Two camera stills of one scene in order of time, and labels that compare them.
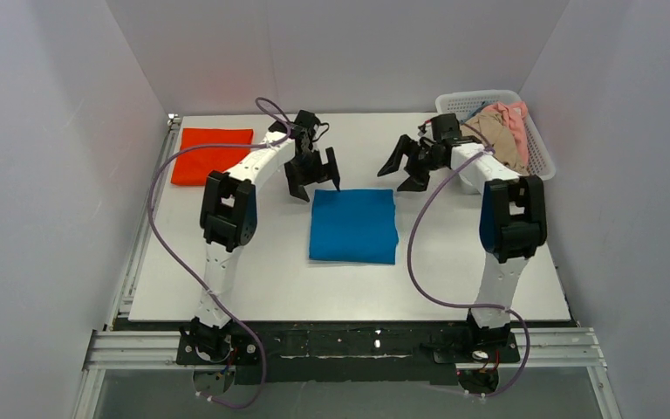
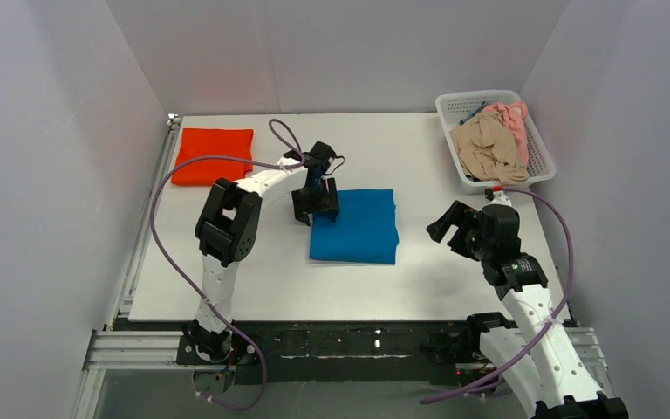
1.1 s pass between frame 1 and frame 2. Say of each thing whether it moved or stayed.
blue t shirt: stayed
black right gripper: moved
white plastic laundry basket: stayed
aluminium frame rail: stayed
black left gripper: moved
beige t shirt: stayed
